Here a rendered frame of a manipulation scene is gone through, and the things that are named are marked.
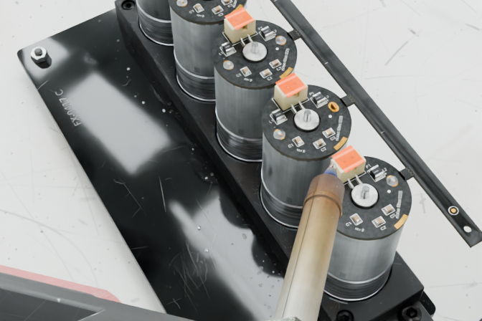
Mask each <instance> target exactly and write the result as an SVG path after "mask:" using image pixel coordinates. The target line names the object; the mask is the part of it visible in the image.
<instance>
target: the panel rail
mask: <svg viewBox="0 0 482 321"><path fill-rule="evenodd" d="M270 1H271V2H272V3H273V5H274V6H275V7H276V9H277V10H278V11H279V12H280V13H281V14H282V16H283V17H284V18H285V20H286V21H287V22H288V23H289V24H290V25H291V27H292V28H293V30H292V31H290V32H288V33H289V34H290V35H291V36H292V38H293V40H294V41H295V40H297V39H300V38H301V39H302V40H303V42H304V43H305V44H306V46H307V47H308V48H309V49H310V50H311V51H312V53H313V54H314V55H315V57H316V58H317V59H318V60H319V62H320V63H321V64H322V65H323V66H324V68H325V69H326V70H327V72H328V73H329V74H330V75H331V76H332V77H333V79H334V80H335V81H336V83H337V84H338V85H339V87H340V88H341V89H342V90H343V91H344V92H345V93H346V96H344V97H342V98H340V99H341V101H344V102H345V104H346V106H347V107H349V106H351V105H353V104H354V105H355V106H356V107H357V109H358V110H359V111H360V112H361V114H362V115H363V116H364V117H365V118H366V119H367V121H368V122H369V124H370V125H371V126H372V127H373V128H374V129H375V130H376V132H377V133H378V134H379V136H380V137H381V138H382V140H383V141H384V142H385V143H386V144H387V146H388V147H389V148H390V149H391V151H392V152H393V153H394V154H395V155H396V156H397V158H398V159H399V160H400V162H401V163H402V164H403V166H404V167H405V168H404V169H402V170H401V171H400V173H401V175H403V176H404V177H405V179H406V180H407V181H408V180H410V179H411V178H414V179H415V180H416V181H417V183H418V184H419V185H420V186H421V188H422V189H423V190H424V192H425V193H426V194H427V195H428V196H429V197H430V199H431V200H432V201H433V203H434V204H435V205H436V206H437V207H438V208H439V210H440V211H441V212H442V214H443V215H444V216H445V218H446V219H447V220H448V221H449V222H450V223H451V225H452V226H453V227H454V229H455V230H456V231H457V232H458V233H459V234H460V236H461V237H462V238H463V240H464V241H465V242H466V244H467V245H469V247H470V248H471V247H473V246H475V245H477V244H478V243H480V242H482V231H481V230H480V229H479V228H478V227H477V225H476V224H475V223H474V221H473V220H472V219H471V218H470V216H469V215H468V214H467V213H466V212H465V211H464V210H463V208H462V207H461V206H460V204H459V203H458V202H457V201H456V200H455V199H454V198H453V196H452V195H451V194H450V192H449V191H448V190H447V188H446V187H444V185H443V184H442V183H441V182H440V180H439V179H438V178H437V176H436V175H435V174H434V173H433V172H432V171H431V170H430V168H429V167H428V166H427V164H426V163H425V162H424V161H423V159H421V157H420V156H419V155H418V154H417V152H416V151H415V150H414V149H413V147H412V146H411V145H410V144H409V143H408V142H407V140H406V139H405V138H404V137H403V135H402V134H401V133H400V132H399V130H398V129H396V127H395V126H394V125H393V123H392V122H391V121H390V120H389V118H388V117H387V116H386V115H385V114H384V113H383V111H382V110H381V109H380V108H379V106H378V105H377V104H376V102H375V101H373V99H372V98H371V97H370V96H369V94H368V93H367V92H366V90H365V89H364V88H363V87H362V86H361V85H360V84H359V82H358V81H357V80H356V78H355V77H354V76H353V75H352V73H350V71H349V70H348V69H347V68H346V66H345V65H344V64H343V63H342V61H341V60H340V59H339V58H338V57H337V56H336V54H335V53H334V52H333V51H332V49H331V48H330V47H329V45H327V43H326V42H325V41H324V40H323V39H322V37H321V36H320V35H319V34H318V32H317V31H316V30H315V29H314V28H313V27H312V25H311V24H310V23H309V22H308V20H307V19H306V18H305V17H304V15H302V13H301V12H300V11H299V10H298V8H297V7H296V5H295V4H294V3H293V2H292V1H291V0H270ZM400 173H399V174H400ZM402 178H403V177H402ZM405 179H404V180H405ZM465 226H467V227H469V228H471V231H470V232H467V231H465V230H464V227H465Z"/></svg>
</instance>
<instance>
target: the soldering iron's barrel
mask: <svg viewBox="0 0 482 321"><path fill-rule="evenodd" d="M344 192H345V188H344V184H343V182H342V181H341V180H340V179H339V178H338V177H336V176H334V175H331V174H326V173H325V174H321V175H318V176H316V177H315V178H314V179H313V180H312V181H311V184H310V187H309V190H308V195H307V197H306V198H305V200H304V203H303V213H302V216H301V220H300V223H299V227H298V231H297V234H296V239H295V242H294V245H293V249H292V252H291V256H290V260H289V263H288V268H287V271H286V273H285V279H284V281H283V286H282V289H281V292H280V296H279V300H278V304H277V307H276V311H275V315H274V318H273V320H268V321H317V319H318V314H319V310H320V306H321V300H322V296H323V290H324V286H325V283H326V276H327V272H328V269H329V262H330V259H331V253H332V249H333V245H334V239H335V235H336V229H337V226H338V222H339V219H340V217H341V212H342V202H343V198H344Z"/></svg>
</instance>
